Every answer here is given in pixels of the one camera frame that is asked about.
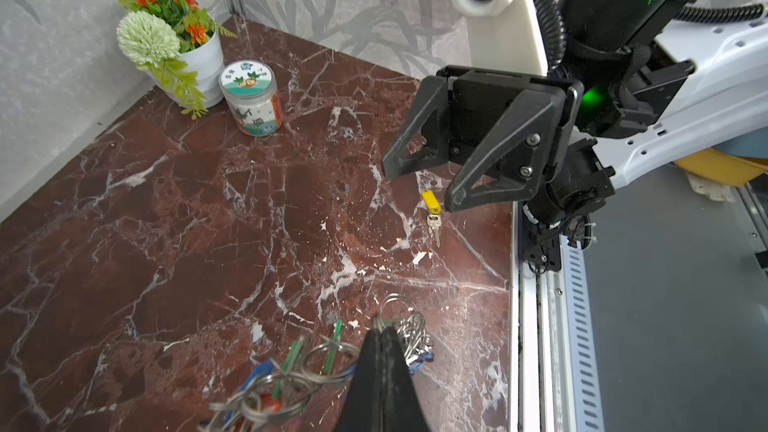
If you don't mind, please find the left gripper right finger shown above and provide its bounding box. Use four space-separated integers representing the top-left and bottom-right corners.
381 327 430 432

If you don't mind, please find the metal key ring plate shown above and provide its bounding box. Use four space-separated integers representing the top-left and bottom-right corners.
197 293 434 431

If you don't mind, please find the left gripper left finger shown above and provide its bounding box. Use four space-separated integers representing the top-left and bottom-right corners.
334 330 382 432

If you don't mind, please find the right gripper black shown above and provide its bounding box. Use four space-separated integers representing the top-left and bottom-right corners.
382 66 585 212

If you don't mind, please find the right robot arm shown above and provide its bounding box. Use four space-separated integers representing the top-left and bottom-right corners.
382 0 767 275

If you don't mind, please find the small printed jar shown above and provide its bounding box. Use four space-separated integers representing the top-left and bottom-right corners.
219 60 282 137

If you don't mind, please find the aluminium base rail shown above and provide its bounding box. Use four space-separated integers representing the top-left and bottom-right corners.
507 204 606 431

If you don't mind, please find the yellow key tag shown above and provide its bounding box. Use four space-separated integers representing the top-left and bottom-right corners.
421 190 442 215

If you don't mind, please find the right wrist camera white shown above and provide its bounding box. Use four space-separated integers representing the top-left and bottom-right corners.
451 0 548 76

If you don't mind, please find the potted artificial flower plant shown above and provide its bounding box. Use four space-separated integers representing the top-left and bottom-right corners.
116 0 236 120

